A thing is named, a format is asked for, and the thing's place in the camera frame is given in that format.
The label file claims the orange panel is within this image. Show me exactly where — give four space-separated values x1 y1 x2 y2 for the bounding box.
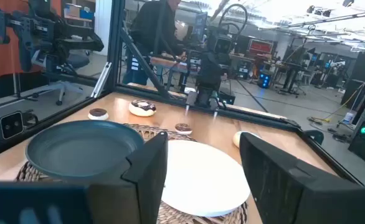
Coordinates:
0 0 62 80

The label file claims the blue computer monitor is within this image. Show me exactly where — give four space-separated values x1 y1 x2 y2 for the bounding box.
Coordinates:
191 12 208 43

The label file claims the large white iced donut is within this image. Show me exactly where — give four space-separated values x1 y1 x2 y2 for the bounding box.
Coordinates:
232 130 261 149

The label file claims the white round plate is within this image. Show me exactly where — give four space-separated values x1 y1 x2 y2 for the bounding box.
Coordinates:
160 139 252 218

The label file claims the cardboard box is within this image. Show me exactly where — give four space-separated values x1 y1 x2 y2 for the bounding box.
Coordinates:
64 3 81 18

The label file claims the round woven placemat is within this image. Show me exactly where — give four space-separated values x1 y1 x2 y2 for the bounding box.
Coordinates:
16 123 249 224

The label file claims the small chocolate sprinkled donut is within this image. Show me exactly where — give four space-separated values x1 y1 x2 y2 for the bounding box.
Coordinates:
174 123 194 136

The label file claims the dark round plate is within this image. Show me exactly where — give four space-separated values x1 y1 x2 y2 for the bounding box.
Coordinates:
25 119 145 183

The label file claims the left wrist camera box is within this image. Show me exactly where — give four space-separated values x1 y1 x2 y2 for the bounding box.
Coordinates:
212 36 234 54

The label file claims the red screen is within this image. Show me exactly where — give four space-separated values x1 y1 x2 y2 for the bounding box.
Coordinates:
247 39 274 57

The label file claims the white bottle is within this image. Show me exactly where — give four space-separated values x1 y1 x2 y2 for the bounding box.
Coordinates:
342 110 356 126

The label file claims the black aluminium table frame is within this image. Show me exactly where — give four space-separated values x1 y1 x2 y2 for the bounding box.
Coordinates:
0 0 364 187

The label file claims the grey table-level camera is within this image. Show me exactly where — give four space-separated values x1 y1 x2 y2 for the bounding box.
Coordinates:
0 110 26 141

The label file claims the black computer tower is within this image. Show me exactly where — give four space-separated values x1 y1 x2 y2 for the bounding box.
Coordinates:
218 90 236 105

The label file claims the wooden workbench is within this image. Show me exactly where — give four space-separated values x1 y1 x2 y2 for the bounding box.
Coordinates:
149 55 202 93

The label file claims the black standing desk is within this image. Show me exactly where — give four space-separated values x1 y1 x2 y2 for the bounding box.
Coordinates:
275 60 311 96

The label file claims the office chair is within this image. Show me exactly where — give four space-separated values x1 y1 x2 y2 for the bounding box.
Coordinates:
29 51 92 106

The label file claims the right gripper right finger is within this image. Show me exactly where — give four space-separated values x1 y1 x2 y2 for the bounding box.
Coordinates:
239 132 365 224

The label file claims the silver frame bracket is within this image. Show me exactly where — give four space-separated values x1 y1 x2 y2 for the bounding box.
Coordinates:
91 61 112 99

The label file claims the person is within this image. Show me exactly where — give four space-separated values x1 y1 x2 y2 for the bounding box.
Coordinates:
122 0 186 85

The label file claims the large chocolate glazed donut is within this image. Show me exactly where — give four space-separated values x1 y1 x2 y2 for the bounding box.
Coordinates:
128 99 158 118

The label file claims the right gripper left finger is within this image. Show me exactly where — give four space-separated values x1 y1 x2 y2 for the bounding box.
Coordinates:
0 131 169 224

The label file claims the small plain chocolate donut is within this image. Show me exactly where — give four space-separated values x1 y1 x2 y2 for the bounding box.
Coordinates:
87 108 110 121

